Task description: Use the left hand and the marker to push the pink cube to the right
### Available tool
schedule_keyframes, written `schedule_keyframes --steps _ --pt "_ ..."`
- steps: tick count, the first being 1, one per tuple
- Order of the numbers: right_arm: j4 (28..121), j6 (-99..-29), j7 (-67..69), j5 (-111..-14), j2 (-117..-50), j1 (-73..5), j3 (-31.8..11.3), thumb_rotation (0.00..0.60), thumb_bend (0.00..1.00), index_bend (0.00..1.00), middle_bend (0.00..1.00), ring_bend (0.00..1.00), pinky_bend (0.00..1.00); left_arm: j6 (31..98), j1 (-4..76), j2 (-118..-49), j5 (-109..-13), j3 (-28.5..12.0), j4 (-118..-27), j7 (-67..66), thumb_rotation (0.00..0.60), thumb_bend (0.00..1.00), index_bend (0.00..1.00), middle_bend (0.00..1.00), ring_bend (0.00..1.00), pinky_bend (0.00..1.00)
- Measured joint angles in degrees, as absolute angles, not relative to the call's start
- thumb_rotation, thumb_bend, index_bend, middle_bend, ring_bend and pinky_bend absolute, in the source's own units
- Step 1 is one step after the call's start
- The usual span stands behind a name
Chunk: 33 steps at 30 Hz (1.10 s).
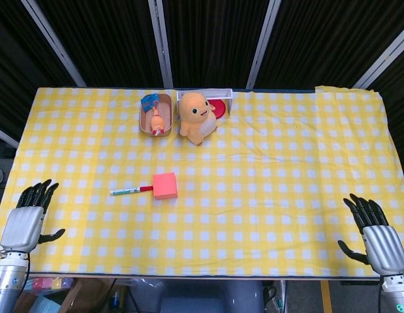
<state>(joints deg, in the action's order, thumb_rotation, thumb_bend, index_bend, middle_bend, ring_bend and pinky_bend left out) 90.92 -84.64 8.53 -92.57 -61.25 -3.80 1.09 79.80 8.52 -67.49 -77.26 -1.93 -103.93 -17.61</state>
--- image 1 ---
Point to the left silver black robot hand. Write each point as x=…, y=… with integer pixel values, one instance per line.
x=22, y=228

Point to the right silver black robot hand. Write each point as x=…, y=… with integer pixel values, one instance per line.
x=382, y=249

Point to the white marker pen red cap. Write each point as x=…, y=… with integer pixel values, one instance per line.
x=130, y=190

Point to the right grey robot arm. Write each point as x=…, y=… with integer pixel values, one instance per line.
x=397, y=295

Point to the coloured foam blocks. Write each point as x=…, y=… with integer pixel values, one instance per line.
x=51, y=283

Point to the yellow floor tape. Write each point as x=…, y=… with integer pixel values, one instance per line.
x=326, y=296

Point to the brown cardboard box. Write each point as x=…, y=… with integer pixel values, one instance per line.
x=84, y=296

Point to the yellow white checked tablecloth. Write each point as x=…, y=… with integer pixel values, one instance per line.
x=254, y=195

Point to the pink foam cube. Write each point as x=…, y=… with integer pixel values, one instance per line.
x=165, y=186

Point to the rubber chicken toy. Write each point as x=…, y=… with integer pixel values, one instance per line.
x=157, y=122

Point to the tan paper tray box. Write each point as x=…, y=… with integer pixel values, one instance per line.
x=167, y=114

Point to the orange plush dinosaur toy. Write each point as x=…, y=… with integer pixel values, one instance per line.
x=195, y=120

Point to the red round disc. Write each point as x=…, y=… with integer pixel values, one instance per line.
x=219, y=109

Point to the black pleated curtain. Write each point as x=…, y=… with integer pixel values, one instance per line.
x=214, y=39

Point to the grey aluminium frame post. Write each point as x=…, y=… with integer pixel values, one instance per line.
x=55, y=45
x=262, y=45
x=381, y=60
x=161, y=42
x=4, y=136

